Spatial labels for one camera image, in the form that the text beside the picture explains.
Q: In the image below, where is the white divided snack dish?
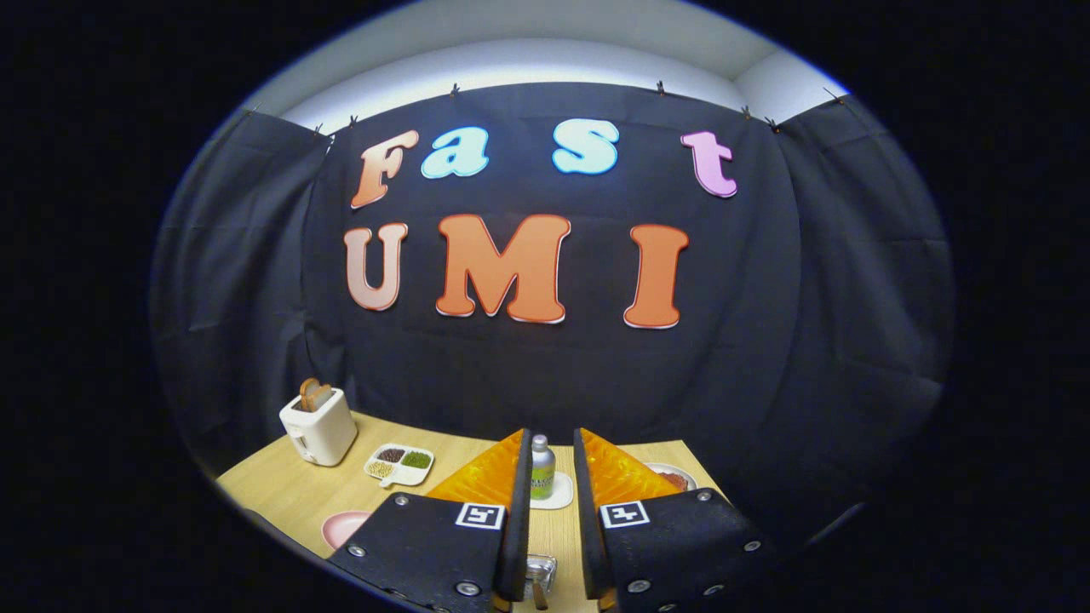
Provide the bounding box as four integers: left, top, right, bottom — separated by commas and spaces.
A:
364, 444, 435, 489

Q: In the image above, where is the green soda bottle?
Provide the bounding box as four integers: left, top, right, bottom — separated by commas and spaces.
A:
530, 434, 557, 501

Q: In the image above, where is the row of cloth clips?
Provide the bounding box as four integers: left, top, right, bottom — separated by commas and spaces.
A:
247, 81, 848, 137

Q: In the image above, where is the white toaster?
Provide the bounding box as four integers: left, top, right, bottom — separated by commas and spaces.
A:
279, 387, 359, 467

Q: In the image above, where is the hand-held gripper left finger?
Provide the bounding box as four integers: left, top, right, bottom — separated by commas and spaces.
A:
326, 427, 534, 613

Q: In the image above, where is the black backdrop cloth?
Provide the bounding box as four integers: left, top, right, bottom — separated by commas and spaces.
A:
149, 81, 955, 546

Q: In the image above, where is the white square coaster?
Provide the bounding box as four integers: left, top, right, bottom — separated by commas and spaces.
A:
530, 473, 575, 511

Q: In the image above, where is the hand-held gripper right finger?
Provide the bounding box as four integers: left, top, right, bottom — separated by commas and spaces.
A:
572, 427, 777, 613

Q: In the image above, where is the white oval dish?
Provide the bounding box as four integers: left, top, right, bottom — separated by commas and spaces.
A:
643, 462, 699, 493

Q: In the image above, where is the metal wire cutlery rack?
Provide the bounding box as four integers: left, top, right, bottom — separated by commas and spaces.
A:
525, 553, 559, 602

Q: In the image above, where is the pink round plate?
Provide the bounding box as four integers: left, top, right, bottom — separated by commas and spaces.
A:
321, 510, 373, 551

